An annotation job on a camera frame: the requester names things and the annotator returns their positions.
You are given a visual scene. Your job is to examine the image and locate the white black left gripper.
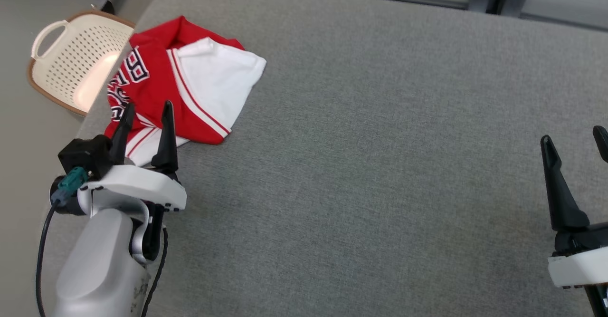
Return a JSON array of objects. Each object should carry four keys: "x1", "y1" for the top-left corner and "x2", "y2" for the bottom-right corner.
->
[{"x1": 50, "y1": 100, "x2": 188, "y2": 215}]

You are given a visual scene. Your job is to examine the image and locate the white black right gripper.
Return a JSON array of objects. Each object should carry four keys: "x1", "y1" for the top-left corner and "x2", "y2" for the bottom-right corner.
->
[{"x1": 541, "y1": 125, "x2": 608, "y2": 289}]

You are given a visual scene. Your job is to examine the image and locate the red white number 23 jersey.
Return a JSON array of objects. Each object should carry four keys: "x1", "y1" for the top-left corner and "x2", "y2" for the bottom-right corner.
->
[{"x1": 104, "y1": 15, "x2": 267, "y2": 168}]

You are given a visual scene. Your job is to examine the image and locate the cream perforated laundry basket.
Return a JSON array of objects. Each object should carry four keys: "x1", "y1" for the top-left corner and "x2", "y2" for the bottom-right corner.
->
[{"x1": 27, "y1": 10, "x2": 136, "y2": 117}]

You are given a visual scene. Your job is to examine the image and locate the teal cable connector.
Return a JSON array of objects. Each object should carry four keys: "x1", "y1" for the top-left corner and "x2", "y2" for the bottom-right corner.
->
[{"x1": 51, "y1": 166, "x2": 90, "y2": 206}]

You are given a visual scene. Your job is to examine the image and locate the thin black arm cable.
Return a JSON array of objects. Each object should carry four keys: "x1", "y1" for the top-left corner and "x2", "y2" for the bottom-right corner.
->
[{"x1": 141, "y1": 227, "x2": 170, "y2": 317}]

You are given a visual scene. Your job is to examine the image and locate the thin black camera cable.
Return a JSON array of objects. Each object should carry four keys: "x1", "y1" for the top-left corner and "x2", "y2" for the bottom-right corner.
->
[{"x1": 35, "y1": 202, "x2": 63, "y2": 317}]

